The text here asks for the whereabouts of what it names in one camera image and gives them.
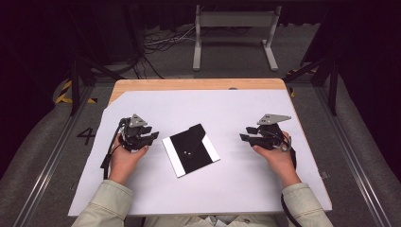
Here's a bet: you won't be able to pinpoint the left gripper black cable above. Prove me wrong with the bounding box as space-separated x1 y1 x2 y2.
99 118 126 181

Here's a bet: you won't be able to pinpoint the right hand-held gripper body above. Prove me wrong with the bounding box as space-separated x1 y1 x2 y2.
252 113 292 153

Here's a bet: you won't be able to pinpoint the yellow black floor tape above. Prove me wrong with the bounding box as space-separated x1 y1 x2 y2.
285 67 320 98
54 79 98 105

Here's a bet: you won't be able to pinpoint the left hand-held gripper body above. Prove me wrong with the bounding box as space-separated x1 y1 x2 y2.
118 113 153 153

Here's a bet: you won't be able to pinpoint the black tape floor marking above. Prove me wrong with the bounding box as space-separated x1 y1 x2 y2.
76 126 96 147

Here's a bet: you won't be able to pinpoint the grey metal stand frame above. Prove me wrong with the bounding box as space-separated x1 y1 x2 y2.
192 4 283 72

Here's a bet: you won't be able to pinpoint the person's left hand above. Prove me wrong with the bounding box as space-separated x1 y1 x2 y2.
108 133 149 187

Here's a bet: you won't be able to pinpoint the bundle of floor cables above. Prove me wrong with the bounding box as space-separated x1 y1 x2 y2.
103 24 197 80

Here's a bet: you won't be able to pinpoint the person's right hand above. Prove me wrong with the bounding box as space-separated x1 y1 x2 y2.
252 131 303 189

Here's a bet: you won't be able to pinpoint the person's beige jacket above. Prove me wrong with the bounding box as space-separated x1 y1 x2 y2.
142 214 281 227

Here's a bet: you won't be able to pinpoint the black glossy panel silver edges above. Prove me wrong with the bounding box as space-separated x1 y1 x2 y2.
162 123 221 179

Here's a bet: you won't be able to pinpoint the black metal stand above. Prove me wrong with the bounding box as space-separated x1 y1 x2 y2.
66 0 128 117
284 6 340 116

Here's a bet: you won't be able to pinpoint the aluminium floor rail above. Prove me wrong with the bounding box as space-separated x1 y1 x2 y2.
314 84 392 227
11 84 96 227

